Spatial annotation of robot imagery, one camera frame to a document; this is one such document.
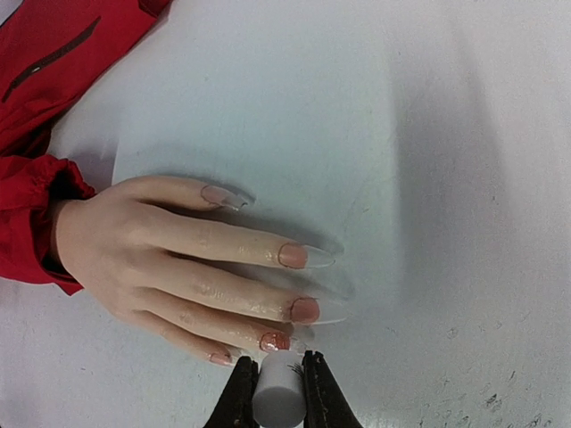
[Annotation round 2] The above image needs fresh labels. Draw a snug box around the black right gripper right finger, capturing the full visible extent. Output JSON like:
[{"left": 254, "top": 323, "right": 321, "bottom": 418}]
[{"left": 302, "top": 350, "right": 363, "bottom": 428}]

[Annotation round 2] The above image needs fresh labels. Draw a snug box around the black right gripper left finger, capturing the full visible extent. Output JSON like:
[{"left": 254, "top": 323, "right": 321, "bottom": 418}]
[{"left": 203, "top": 356, "right": 260, "bottom": 428}]

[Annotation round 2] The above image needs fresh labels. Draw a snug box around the mannequin hand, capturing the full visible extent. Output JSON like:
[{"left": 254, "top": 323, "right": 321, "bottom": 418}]
[{"left": 48, "top": 176, "right": 346, "bottom": 366}]

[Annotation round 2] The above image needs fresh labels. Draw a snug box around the red jacket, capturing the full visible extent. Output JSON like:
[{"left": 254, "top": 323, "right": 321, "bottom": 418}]
[{"left": 1, "top": 0, "right": 170, "bottom": 295}]

